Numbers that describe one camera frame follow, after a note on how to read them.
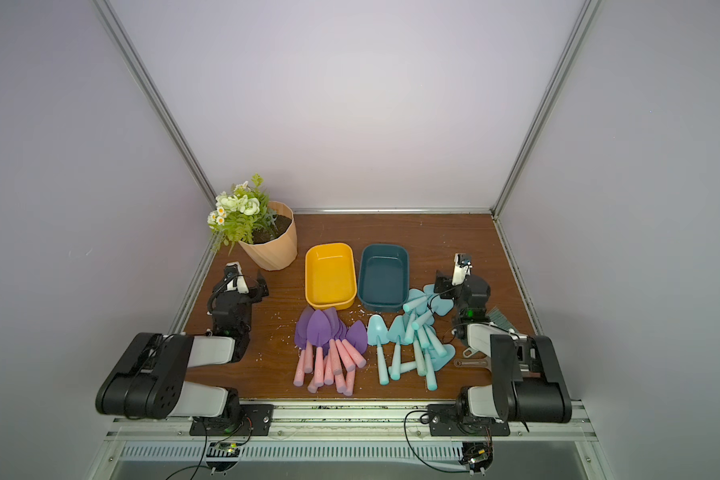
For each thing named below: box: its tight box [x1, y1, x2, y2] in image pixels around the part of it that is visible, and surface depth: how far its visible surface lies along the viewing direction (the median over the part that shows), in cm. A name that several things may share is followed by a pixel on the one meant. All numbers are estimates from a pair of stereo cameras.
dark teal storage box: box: [357, 244, 410, 313], surface depth 100 cm
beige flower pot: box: [238, 201, 298, 271], surface depth 95 cm
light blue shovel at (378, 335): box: [367, 314, 389, 385], surface depth 89 cm
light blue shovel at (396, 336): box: [386, 315, 406, 381], surface depth 87 cm
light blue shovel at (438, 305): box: [411, 293, 455, 330], surface depth 92 cm
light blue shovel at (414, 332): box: [403, 312, 427, 377], surface depth 84 cm
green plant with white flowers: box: [207, 173, 278, 255], surface depth 82 cm
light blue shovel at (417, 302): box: [403, 288, 428, 315], surface depth 93 cm
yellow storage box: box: [304, 243, 357, 311], surface depth 102 cm
